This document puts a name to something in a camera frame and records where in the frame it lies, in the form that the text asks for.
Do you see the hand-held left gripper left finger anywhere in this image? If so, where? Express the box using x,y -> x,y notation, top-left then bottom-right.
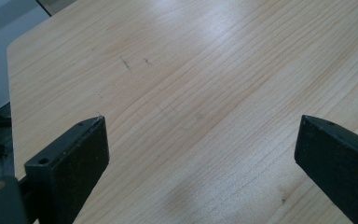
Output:
24,115 -> 110,224

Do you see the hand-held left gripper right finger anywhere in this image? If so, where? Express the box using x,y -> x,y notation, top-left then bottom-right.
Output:
294,114 -> 358,224

